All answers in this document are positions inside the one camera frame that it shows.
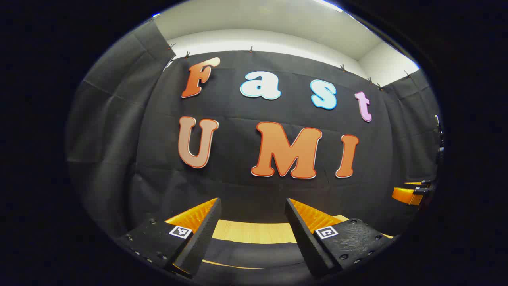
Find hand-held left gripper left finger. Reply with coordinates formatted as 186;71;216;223
116;197;222;278

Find dark grey jeans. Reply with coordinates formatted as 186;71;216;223
203;238;314;269

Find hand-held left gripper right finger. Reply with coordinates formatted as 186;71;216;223
285;197;394;278

